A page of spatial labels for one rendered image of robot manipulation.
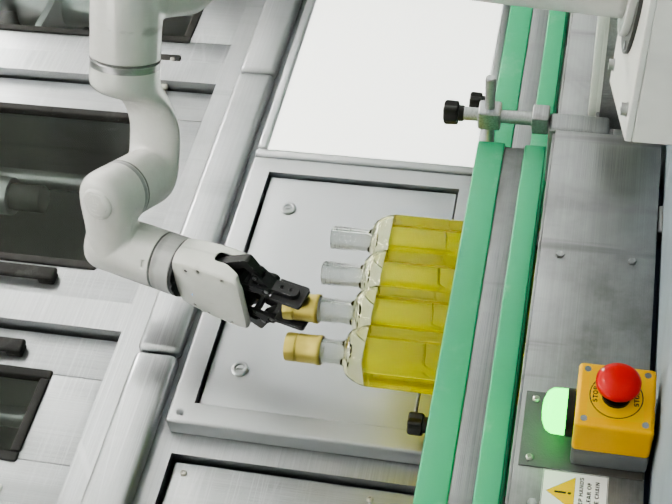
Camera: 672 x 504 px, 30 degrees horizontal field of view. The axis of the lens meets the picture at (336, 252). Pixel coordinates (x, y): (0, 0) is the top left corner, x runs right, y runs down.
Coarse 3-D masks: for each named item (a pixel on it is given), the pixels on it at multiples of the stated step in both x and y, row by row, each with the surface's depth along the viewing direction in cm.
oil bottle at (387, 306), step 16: (368, 288) 149; (384, 288) 149; (400, 288) 149; (352, 304) 149; (368, 304) 147; (384, 304) 147; (400, 304) 147; (416, 304) 147; (432, 304) 147; (448, 304) 146; (352, 320) 148; (368, 320) 146; (384, 320) 146; (400, 320) 146; (416, 320) 145; (432, 320) 145
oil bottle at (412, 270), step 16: (368, 256) 154; (384, 256) 152; (400, 256) 152; (416, 256) 152; (432, 256) 152; (448, 256) 152; (368, 272) 151; (384, 272) 151; (400, 272) 150; (416, 272) 150; (432, 272) 150; (448, 272) 150; (416, 288) 149; (432, 288) 149; (448, 288) 148
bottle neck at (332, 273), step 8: (328, 264) 154; (336, 264) 154; (344, 264) 154; (352, 264) 154; (328, 272) 153; (336, 272) 153; (344, 272) 153; (352, 272) 153; (328, 280) 154; (336, 280) 153; (344, 280) 153; (352, 280) 153
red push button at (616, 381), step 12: (600, 372) 112; (612, 372) 111; (624, 372) 111; (636, 372) 111; (600, 384) 111; (612, 384) 111; (624, 384) 110; (636, 384) 111; (612, 396) 110; (624, 396) 110; (636, 396) 111
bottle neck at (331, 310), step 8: (320, 304) 150; (328, 304) 150; (336, 304) 150; (344, 304) 149; (320, 312) 150; (328, 312) 149; (336, 312) 149; (344, 312) 149; (320, 320) 151; (328, 320) 150; (336, 320) 150; (344, 320) 149
